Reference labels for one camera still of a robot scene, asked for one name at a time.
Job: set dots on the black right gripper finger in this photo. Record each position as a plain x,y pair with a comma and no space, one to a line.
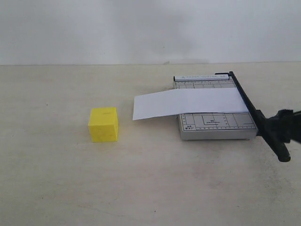
285,125

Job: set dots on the black cutter blade arm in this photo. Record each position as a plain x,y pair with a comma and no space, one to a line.
260,121

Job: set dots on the white paper sheet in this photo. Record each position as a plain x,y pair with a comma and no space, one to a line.
180,101

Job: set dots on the yellow foam cube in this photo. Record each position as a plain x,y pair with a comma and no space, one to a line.
103,124

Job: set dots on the grey paper cutter base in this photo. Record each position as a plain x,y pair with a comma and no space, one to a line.
213,126

